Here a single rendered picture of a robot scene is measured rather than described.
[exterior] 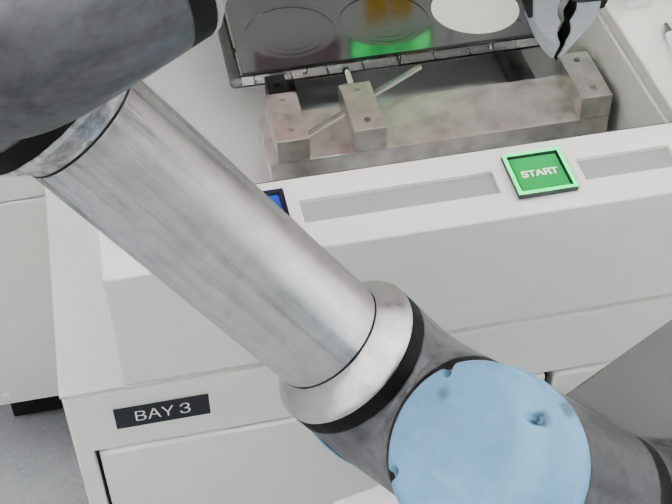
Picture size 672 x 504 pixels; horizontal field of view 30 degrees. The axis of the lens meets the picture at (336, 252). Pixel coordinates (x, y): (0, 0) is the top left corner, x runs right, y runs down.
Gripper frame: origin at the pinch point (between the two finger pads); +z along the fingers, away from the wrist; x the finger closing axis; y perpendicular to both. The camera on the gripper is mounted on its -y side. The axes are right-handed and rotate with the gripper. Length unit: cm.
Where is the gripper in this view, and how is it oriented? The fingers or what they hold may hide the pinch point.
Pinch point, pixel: (559, 47)
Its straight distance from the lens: 106.5
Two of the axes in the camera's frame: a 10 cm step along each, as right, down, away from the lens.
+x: -9.8, 1.5, -1.3
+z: 0.2, 7.1, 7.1
